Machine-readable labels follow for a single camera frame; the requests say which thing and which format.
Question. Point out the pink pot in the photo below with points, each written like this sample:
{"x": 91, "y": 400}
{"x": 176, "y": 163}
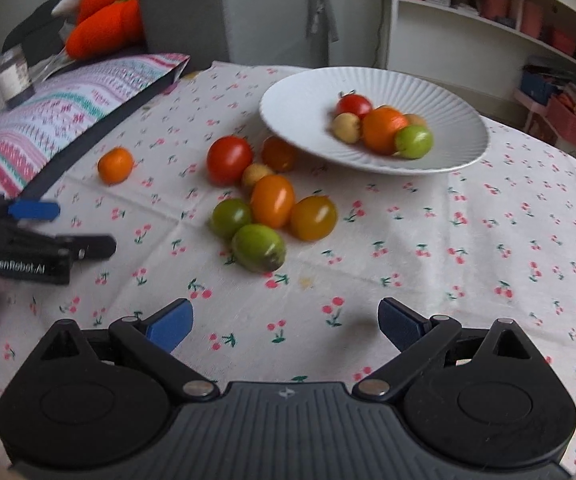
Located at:
{"x": 562, "y": 41}
{"x": 532, "y": 17}
{"x": 497, "y": 5}

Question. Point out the orange-red tomato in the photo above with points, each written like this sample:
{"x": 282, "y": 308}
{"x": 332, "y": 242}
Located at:
{"x": 279, "y": 153}

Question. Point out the amber tomato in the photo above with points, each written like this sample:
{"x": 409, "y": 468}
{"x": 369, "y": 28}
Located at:
{"x": 313, "y": 217}

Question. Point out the grey sofa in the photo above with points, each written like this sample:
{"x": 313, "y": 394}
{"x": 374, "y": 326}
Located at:
{"x": 228, "y": 15}

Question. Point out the small mandarin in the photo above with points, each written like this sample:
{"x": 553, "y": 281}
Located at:
{"x": 115, "y": 165}

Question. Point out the white bookshelf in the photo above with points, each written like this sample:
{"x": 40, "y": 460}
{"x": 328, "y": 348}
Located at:
{"x": 392, "y": 20}

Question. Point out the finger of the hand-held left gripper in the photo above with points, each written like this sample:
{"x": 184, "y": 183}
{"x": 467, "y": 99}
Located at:
{"x": 95, "y": 247}
{"x": 33, "y": 211}

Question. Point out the red tomato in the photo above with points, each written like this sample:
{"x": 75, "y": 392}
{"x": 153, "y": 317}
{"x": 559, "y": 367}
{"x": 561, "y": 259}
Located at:
{"x": 229, "y": 160}
{"x": 353, "y": 106}

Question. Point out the oval orange tomato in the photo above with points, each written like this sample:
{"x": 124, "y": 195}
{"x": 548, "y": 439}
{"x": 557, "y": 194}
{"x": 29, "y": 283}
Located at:
{"x": 272, "y": 200}

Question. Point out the dark green tomato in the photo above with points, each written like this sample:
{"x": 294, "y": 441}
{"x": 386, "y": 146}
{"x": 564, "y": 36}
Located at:
{"x": 229, "y": 217}

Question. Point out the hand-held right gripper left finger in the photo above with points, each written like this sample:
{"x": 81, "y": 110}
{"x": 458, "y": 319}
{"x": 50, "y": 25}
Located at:
{"x": 170, "y": 325}

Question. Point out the tan longan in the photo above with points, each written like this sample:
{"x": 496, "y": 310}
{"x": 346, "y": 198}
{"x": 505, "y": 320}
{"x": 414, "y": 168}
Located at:
{"x": 346, "y": 126}
{"x": 255, "y": 172}

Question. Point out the labelled jar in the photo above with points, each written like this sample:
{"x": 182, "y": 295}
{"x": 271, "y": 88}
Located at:
{"x": 13, "y": 77}

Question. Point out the light green tomato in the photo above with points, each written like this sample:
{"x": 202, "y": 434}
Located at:
{"x": 258, "y": 247}

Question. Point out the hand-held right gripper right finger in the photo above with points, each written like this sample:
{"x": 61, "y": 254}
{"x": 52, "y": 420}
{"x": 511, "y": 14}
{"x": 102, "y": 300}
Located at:
{"x": 400, "y": 325}

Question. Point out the large mandarin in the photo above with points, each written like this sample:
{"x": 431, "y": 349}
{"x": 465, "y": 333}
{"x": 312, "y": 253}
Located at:
{"x": 382, "y": 131}

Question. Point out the blue box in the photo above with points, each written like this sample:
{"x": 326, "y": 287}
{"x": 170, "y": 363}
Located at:
{"x": 540, "y": 85}

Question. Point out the white pink storage box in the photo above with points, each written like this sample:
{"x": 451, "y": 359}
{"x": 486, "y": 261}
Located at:
{"x": 532, "y": 117}

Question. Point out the small green fruit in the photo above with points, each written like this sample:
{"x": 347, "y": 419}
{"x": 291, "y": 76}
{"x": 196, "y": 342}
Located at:
{"x": 415, "y": 141}

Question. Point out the white ribbed plate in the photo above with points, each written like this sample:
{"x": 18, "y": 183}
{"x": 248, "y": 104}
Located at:
{"x": 417, "y": 90}

